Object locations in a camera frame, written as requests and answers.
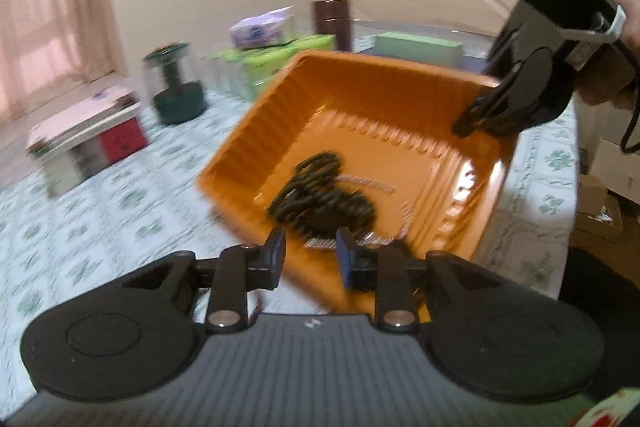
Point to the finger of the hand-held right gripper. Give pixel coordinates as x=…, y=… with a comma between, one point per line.
x=510, y=127
x=480, y=107

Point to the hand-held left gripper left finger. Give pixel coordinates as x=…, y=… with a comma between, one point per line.
x=276, y=257

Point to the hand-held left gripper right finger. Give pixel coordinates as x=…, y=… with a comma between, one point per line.
x=346, y=257

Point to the orange plastic tray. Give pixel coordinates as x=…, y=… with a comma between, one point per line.
x=390, y=147

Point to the person's right hand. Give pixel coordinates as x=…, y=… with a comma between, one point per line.
x=607, y=77

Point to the pale green box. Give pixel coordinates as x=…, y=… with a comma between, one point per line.
x=417, y=49

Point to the white cabinet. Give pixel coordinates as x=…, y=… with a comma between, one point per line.
x=617, y=172

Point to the brown cardboard box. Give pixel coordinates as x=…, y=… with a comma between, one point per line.
x=597, y=212

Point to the floral tablecloth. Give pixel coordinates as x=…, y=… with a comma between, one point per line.
x=125, y=217

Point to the brown round jar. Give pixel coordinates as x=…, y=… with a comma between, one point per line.
x=332, y=24

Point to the green tissue pack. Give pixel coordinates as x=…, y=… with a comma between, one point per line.
x=225, y=74
x=310, y=47

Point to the red and white box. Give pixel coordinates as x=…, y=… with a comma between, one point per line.
x=95, y=147

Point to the purple tissue pack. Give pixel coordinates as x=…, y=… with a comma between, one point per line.
x=260, y=31

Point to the white booklet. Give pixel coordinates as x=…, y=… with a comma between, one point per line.
x=80, y=119

